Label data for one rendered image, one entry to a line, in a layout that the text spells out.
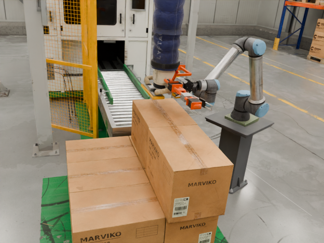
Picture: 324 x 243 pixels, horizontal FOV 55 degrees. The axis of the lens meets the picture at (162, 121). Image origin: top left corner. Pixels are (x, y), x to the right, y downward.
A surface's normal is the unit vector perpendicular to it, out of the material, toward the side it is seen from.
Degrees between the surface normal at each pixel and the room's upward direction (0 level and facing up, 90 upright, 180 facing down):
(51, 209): 0
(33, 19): 90
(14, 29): 90
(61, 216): 0
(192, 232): 90
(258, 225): 0
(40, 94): 90
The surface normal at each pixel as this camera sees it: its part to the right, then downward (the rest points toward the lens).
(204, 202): 0.29, 0.41
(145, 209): 0.07, -0.91
